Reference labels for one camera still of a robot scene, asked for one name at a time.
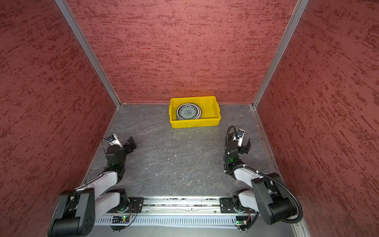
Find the left corner aluminium post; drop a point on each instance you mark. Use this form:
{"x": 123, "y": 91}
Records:
{"x": 79, "y": 34}

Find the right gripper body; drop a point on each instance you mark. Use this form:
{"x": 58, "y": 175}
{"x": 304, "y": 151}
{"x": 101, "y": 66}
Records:
{"x": 230, "y": 138}

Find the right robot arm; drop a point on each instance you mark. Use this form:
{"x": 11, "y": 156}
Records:
{"x": 268, "y": 196}

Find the right corner aluminium post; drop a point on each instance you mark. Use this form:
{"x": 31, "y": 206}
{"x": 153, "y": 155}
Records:
{"x": 290, "y": 28}

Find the white slotted cable duct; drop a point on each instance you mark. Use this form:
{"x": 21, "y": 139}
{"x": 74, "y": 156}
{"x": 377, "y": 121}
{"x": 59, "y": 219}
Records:
{"x": 173, "y": 221}

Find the yellow plastic bin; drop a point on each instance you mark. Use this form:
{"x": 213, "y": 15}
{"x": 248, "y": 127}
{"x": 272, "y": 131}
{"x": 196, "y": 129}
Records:
{"x": 210, "y": 112}

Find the corner aluminium post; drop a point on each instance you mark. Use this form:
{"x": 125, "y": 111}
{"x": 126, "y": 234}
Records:
{"x": 79, "y": 34}
{"x": 290, "y": 28}

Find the circuit board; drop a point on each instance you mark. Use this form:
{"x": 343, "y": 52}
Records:
{"x": 122, "y": 220}
{"x": 242, "y": 221}

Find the teal patterned small plate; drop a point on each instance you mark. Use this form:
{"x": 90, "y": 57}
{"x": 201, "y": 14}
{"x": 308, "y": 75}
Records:
{"x": 188, "y": 111}

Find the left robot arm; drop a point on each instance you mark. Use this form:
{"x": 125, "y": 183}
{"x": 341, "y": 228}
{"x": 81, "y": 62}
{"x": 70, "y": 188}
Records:
{"x": 78, "y": 210}

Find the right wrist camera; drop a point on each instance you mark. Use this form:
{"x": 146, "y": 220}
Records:
{"x": 239, "y": 135}

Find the aluminium rail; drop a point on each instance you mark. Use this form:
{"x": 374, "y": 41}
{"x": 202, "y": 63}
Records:
{"x": 178, "y": 205}

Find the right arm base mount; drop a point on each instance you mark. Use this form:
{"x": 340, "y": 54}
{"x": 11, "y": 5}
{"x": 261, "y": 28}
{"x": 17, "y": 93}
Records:
{"x": 233, "y": 206}

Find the left circuit board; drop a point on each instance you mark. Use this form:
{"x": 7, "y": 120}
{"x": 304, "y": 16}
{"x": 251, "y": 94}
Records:
{"x": 122, "y": 220}

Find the right circuit board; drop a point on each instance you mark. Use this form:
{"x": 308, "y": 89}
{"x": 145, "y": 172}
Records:
{"x": 242, "y": 221}

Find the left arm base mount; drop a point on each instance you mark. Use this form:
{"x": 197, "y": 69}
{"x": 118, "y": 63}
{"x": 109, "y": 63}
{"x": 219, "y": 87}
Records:
{"x": 131, "y": 205}

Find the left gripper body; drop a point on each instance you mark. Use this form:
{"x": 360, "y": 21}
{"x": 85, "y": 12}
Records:
{"x": 123, "y": 159}

